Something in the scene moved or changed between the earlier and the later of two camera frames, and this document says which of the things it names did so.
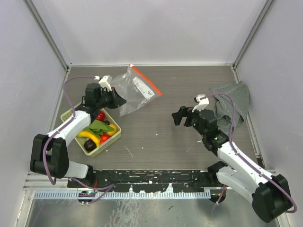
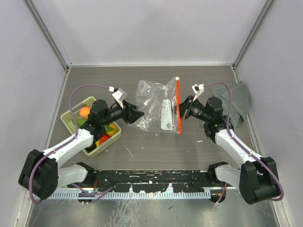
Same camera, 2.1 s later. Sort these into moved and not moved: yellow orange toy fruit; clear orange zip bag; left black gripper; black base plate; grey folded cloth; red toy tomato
Moved: clear orange zip bag; left black gripper
Not moved: grey folded cloth; black base plate; red toy tomato; yellow orange toy fruit
